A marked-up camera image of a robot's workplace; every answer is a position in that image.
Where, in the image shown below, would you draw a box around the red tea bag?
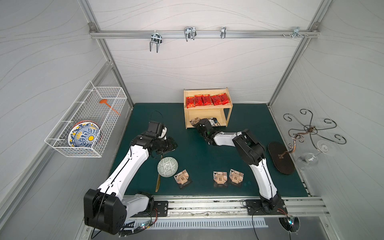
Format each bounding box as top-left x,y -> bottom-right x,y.
211,95 -> 223,106
194,95 -> 204,107
218,93 -> 231,105
202,94 -> 213,106
186,97 -> 196,109

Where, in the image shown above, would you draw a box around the brown tea bag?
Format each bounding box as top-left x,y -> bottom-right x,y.
174,170 -> 192,189
190,118 -> 201,126
229,169 -> 244,188
213,172 -> 228,188

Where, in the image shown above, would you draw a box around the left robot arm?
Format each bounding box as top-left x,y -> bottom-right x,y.
84,121 -> 178,235

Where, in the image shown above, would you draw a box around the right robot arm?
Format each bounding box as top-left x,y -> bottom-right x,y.
191,118 -> 281,211

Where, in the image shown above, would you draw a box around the wooden two-tier shelf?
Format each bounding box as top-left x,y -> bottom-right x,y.
184,88 -> 233,129

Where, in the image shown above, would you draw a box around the green patterned bowl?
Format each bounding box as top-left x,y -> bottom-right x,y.
157,157 -> 179,178

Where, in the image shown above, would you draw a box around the green table mat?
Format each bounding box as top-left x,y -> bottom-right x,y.
110,103 -> 308,197

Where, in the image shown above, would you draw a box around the gold knife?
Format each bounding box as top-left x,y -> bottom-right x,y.
155,156 -> 163,193

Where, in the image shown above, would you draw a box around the orange spatula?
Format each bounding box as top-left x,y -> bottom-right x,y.
99,99 -> 121,116

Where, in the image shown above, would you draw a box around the blue yellow patterned plate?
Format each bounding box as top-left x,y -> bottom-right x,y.
68,121 -> 100,148

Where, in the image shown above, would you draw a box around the metal scroll glass holder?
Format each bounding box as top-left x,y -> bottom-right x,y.
267,109 -> 347,175

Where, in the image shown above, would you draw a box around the white vent strip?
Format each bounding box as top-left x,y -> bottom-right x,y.
149,217 -> 269,230

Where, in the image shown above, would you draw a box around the small metal hook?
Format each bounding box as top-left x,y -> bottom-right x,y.
220,27 -> 227,39

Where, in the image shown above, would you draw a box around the metal loop hook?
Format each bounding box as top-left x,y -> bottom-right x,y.
184,27 -> 197,42

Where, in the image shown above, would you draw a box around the metal double hook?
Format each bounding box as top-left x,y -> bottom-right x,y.
150,33 -> 163,53

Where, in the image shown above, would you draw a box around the wine glass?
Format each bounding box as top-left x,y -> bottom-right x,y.
296,140 -> 337,170

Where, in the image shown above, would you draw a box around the metal clamp hook right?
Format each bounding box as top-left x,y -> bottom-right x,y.
282,27 -> 309,39

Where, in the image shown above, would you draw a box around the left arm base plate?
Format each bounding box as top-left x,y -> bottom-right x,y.
132,201 -> 169,218

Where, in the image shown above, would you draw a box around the white wire basket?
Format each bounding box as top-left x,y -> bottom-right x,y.
45,82 -> 127,158

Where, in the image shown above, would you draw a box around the left base cables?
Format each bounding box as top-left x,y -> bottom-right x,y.
116,206 -> 158,238

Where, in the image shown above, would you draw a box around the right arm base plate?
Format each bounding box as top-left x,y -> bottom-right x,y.
242,199 -> 288,216

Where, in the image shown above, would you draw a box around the aluminium top rail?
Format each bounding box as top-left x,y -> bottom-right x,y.
90,29 -> 321,40

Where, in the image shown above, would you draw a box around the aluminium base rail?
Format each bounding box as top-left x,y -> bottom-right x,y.
83,196 -> 331,221

